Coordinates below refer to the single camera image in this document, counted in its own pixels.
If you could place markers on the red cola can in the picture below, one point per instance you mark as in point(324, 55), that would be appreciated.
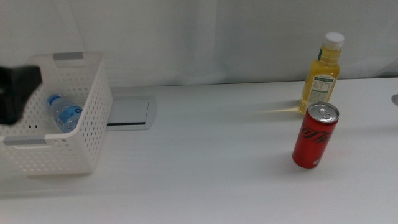
point(314, 140)

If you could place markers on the clear blue-label water bottle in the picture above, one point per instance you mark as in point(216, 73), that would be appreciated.
point(65, 113)

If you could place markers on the yellow tea bottle white cap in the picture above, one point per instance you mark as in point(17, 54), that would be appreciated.
point(320, 77)

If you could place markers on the round silver table grommet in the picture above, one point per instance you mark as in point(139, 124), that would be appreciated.
point(395, 100)

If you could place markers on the white backdrop curtain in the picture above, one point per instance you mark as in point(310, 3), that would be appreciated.
point(248, 37)

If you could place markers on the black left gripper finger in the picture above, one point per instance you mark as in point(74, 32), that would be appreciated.
point(15, 87)

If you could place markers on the white perforated plastic basket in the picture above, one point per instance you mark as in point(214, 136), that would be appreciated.
point(93, 124)

